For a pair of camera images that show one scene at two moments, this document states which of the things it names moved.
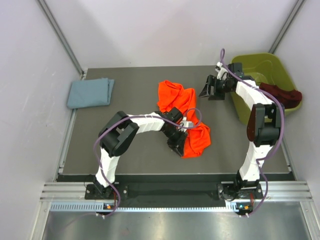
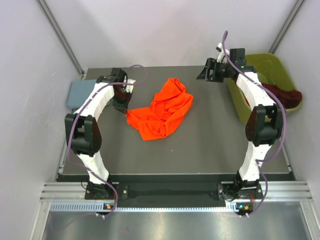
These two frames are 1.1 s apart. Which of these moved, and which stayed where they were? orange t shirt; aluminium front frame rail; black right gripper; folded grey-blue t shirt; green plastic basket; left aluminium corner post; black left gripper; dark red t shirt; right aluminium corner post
Moved: black left gripper; orange t shirt; black right gripper
Stayed: dark red t shirt; right aluminium corner post; folded grey-blue t shirt; left aluminium corner post; aluminium front frame rail; green plastic basket
